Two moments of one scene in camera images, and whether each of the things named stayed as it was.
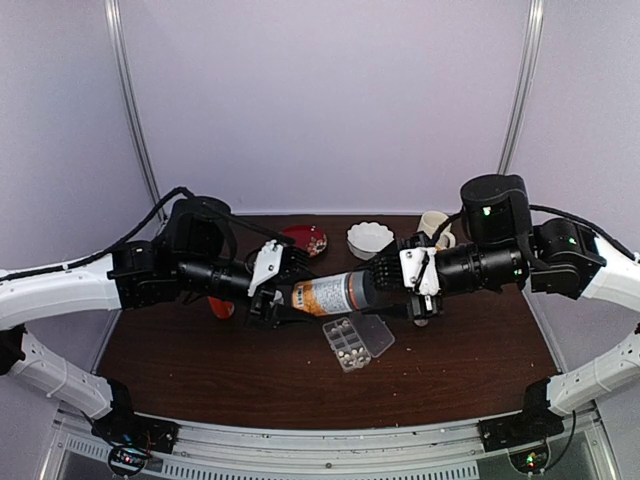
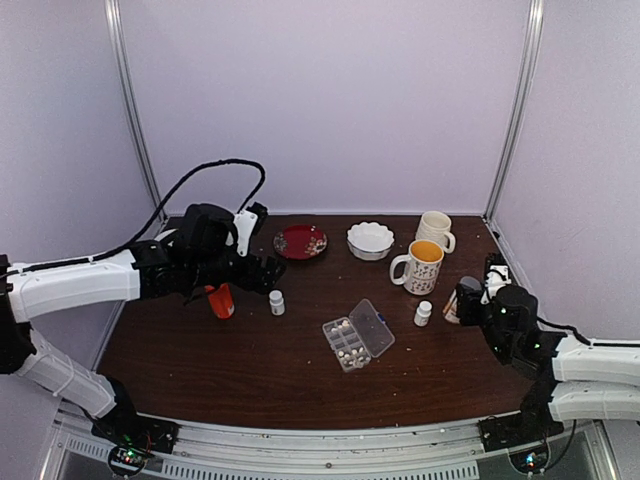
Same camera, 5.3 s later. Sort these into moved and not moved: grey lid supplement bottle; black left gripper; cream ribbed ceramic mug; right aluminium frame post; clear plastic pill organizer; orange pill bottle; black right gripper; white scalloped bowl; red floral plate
Moved: grey lid supplement bottle; black right gripper; black left gripper
Not moved: clear plastic pill organizer; right aluminium frame post; cream ribbed ceramic mug; red floral plate; white scalloped bowl; orange pill bottle
